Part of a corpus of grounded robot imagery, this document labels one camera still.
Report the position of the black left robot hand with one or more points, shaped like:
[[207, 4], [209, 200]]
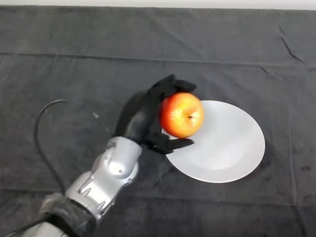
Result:
[[143, 116]]

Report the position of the red yellow apple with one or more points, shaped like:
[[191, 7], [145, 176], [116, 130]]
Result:
[[180, 116]]

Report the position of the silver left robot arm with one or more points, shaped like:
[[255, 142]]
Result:
[[98, 177]]

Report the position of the white round plate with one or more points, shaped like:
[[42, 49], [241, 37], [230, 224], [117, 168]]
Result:
[[227, 148]]

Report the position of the black table cloth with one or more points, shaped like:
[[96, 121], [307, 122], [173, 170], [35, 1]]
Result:
[[74, 61]]

